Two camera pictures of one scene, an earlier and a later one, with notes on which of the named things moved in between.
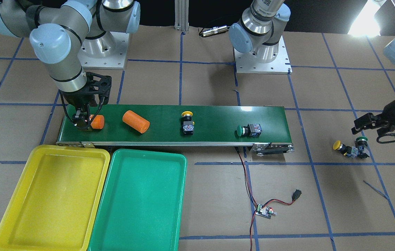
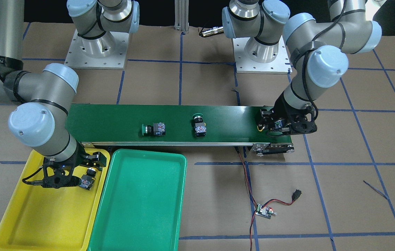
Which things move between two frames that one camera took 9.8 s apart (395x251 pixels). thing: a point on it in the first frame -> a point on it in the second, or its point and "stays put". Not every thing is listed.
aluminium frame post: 181,15 stays put
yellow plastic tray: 55,206 stays put
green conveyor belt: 264,128 stays put
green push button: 252,130 -> 158,129
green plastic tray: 140,205 stays put
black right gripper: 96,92 -> 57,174
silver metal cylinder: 214,30 stays put
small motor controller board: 265,211 stays put
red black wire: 249,190 stays put
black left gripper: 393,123 -> 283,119
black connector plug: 296,194 stays put
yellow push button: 186,123 -> 87,180
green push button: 361,143 -> 200,127
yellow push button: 348,151 -> 278,124
